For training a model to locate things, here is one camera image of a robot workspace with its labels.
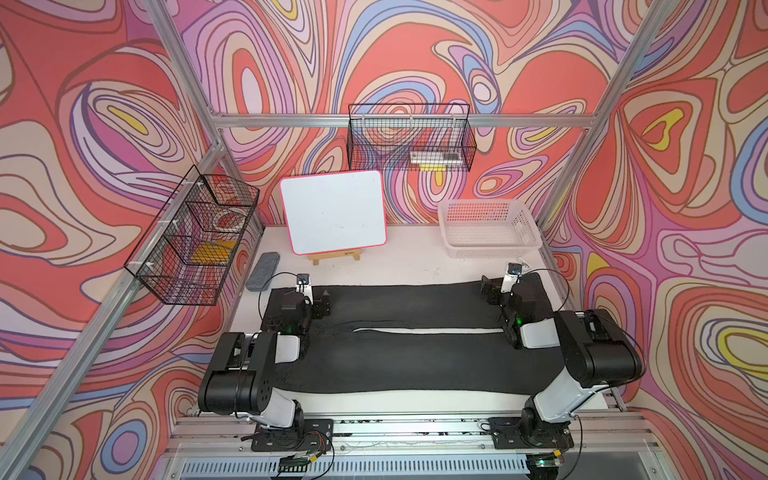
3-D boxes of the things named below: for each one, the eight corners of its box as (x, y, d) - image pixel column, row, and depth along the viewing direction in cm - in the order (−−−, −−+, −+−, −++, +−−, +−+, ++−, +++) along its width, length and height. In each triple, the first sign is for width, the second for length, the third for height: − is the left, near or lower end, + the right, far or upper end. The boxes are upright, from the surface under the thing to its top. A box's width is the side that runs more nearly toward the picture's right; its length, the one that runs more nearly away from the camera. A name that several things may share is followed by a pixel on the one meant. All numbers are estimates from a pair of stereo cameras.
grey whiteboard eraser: (248, 291, 102) (245, 287, 100) (260, 256, 112) (258, 252, 110) (269, 291, 102) (267, 287, 100) (280, 256, 112) (278, 252, 110)
